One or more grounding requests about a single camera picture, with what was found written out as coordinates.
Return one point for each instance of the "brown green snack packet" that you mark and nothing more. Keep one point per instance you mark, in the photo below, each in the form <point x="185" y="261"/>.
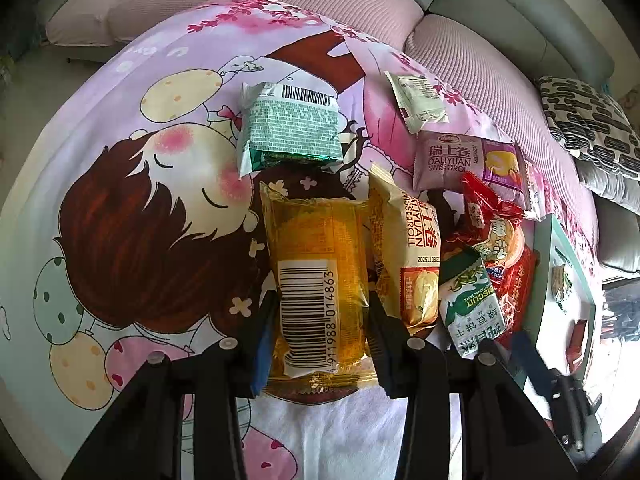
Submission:
<point x="562" y="287"/>

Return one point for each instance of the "blue white snack packet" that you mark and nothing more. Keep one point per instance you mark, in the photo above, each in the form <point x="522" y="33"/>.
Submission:
<point x="496" y="273"/>

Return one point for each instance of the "dark red snack packet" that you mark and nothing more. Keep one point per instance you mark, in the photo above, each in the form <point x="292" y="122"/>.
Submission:
<point x="577" y="342"/>

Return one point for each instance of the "green foil snack packet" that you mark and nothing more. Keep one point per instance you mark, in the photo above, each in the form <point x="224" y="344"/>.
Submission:
<point x="290" y="125"/>

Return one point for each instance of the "printed cartoon blanket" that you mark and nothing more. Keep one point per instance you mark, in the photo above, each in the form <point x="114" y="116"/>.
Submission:
<point x="125" y="160"/>

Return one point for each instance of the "green white biscuit packet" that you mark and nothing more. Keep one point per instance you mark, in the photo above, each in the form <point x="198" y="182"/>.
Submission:
<point x="470" y="310"/>

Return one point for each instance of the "red rice cracker packet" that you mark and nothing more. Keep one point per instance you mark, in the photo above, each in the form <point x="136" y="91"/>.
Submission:
<point x="500" y="232"/>

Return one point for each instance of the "teal cardboard box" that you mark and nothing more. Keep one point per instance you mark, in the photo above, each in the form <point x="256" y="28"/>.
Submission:
<point x="542" y="260"/>

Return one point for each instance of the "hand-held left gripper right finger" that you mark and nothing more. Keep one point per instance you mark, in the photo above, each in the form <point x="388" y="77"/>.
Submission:
<point x="385" y="355"/>

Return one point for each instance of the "yellow swiss roll packet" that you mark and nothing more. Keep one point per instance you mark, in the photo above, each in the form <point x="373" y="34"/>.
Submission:
<point x="400" y="220"/>

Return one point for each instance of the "grey green cushion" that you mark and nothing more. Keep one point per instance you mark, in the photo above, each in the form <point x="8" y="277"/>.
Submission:
<point x="620" y="240"/>

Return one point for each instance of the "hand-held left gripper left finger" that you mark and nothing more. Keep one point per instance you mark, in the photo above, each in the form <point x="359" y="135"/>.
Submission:
<point x="262" y="355"/>

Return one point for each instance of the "yellow barcode snack packet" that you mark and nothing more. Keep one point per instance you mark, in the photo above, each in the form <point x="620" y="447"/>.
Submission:
<point x="320" y="240"/>

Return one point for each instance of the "grey pillow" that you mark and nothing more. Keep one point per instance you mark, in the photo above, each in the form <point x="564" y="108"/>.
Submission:
<point x="610" y="185"/>

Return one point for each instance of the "red patterned cake packet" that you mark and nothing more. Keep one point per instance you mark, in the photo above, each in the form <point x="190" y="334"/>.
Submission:
<point x="520" y="285"/>

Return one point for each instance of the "pink swiss roll packet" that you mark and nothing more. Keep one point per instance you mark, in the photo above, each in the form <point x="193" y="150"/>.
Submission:
<point x="450" y="165"/>

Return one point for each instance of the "grey green sofa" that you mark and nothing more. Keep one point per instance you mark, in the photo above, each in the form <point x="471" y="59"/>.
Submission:
<point x="500" y="5"/>

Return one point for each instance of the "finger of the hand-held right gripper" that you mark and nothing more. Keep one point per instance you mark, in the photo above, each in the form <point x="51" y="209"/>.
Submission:
<point x="532" y="365"/>

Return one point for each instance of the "black white patterned pillow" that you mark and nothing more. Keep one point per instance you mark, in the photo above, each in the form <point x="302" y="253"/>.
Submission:
<point x="590" y="120"/>

